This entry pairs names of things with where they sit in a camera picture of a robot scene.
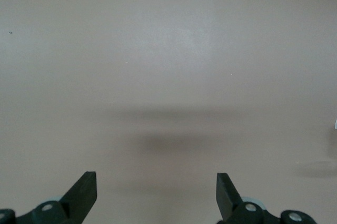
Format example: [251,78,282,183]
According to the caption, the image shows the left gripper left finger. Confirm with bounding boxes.
[0,171,98,224]

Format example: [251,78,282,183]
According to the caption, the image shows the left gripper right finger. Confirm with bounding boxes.
[216,172,315,224]

